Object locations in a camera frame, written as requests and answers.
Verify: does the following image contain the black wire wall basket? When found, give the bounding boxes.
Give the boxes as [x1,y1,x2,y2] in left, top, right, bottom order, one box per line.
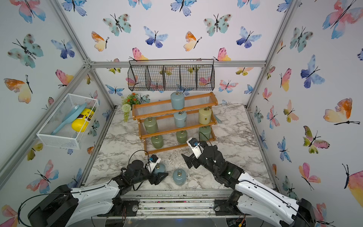
[126,59,215,92]

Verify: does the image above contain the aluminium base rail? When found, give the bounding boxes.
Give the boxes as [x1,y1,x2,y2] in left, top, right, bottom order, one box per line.
[56,189,301,219]

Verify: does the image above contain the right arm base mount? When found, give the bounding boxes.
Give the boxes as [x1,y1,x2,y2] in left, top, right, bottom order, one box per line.
[213,191,244,216]

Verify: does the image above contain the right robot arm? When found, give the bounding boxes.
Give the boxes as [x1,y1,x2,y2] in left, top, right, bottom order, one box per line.
[182,138,317,227]

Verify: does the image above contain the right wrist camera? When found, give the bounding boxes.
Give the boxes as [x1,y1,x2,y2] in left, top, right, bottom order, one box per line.
[187,138,202,159]

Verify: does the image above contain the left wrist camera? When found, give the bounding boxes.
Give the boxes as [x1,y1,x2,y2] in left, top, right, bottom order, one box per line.
[146,154,161,174]

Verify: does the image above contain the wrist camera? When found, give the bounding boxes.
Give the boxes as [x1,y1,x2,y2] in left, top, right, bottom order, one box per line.
[146,154,161,174]
[187,138,202,159]

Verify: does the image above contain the artificial flower plant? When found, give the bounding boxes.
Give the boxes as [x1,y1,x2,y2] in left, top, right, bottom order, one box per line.
[121,92,141,122]

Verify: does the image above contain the green canister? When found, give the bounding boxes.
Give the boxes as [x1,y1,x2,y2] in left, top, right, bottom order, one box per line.
[176,130,188,144]
[151,135,164,149]
[144,117,158,134]
[199,126,211,141]

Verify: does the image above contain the blue canister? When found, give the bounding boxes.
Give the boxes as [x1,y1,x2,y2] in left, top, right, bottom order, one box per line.
[174,111,187,128]
[173,169,187,186]
[171,91,185,110]
[153,163,166,175]

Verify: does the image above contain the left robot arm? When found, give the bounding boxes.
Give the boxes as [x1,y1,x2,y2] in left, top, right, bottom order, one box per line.
[27,157,168,227]

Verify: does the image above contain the white mesh wall basket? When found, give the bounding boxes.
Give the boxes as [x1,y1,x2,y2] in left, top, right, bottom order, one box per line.
[36,93,99,149]

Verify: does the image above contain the light blue dustpan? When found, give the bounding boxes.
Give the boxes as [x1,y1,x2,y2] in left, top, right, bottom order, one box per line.
[51,103,87,135]

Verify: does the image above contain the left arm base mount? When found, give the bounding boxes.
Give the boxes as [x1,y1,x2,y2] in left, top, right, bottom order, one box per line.
[109,199,139,218]

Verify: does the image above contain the yellow bottle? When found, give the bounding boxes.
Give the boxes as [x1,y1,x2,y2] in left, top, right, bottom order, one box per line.
[71,108,94,132]

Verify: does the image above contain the yellow-green canister middle right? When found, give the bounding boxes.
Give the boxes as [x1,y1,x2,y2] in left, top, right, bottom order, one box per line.
[199,107,212,125]

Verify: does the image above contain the wooden three-tier shelf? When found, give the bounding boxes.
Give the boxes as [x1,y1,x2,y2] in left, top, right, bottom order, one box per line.
[132,92,218,154]

